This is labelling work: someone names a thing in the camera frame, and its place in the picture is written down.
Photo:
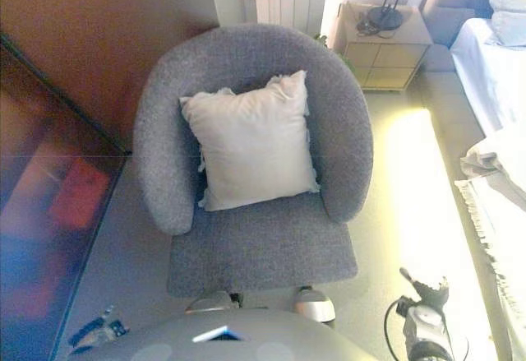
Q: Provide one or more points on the grey robot torso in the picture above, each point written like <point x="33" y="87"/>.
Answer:
<point x="213" y="336"/>

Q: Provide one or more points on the grey fabric tub armchair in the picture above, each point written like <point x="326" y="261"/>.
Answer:
<point x="263" y="254"/>

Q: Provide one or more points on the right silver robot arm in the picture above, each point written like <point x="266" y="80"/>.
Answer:
<point x="427" y="332"/>

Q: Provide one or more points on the white fringed cushion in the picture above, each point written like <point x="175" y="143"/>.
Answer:
<point x="255" y="147"/>

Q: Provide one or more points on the white fringed blanket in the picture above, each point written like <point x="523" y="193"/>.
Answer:
<point x="497" y="213"/>

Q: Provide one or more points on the left dark robot hand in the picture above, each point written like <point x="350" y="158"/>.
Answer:
<point x="102" y="328"/>

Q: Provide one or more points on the brown upholstered headboard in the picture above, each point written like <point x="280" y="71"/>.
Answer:
<point x="452" y="7"/>

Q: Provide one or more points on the bed with white sheet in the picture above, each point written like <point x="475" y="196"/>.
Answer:
<point x="485" y="81"/>

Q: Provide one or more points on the pale blue pillow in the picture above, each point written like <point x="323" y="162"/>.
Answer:
<point x="507" y="19"/>

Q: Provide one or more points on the right dark robot hand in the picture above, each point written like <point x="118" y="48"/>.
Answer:
<point x="431" y="293"/>

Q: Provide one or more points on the light wooden nightstand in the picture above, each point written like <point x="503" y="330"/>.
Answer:
<point x="382" y="61"/>

